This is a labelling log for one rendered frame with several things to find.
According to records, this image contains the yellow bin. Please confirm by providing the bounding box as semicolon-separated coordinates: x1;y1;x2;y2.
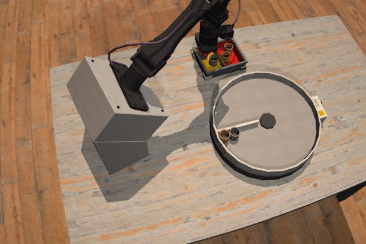
202;52;225;71

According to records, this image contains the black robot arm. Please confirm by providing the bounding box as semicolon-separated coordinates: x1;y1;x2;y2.
109;0;234;111

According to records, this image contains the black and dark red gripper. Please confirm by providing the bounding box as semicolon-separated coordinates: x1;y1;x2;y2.
195;32;218;58

